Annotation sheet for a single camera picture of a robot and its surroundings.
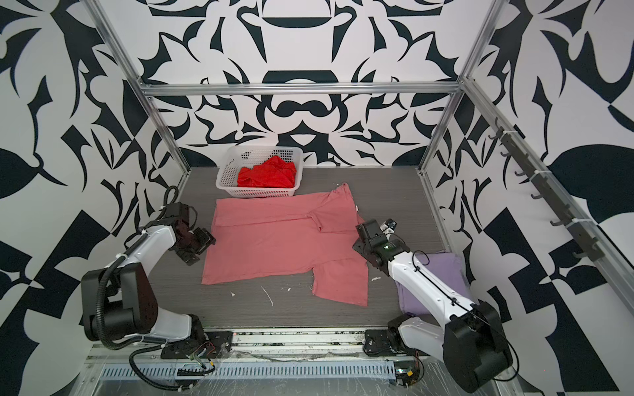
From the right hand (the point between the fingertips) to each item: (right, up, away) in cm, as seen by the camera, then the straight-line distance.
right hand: (363, 244), depth 85 cm
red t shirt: (-34, +26, +25) cm, 50 cm away
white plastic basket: (-49, +34, +33) cm, 68 cm away
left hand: (-54, -1, +3) cm, 54 cm away
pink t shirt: (-35, 0, +14) cm, 38 cm away
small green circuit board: (+10, -34, -14) cm, 38 cm away
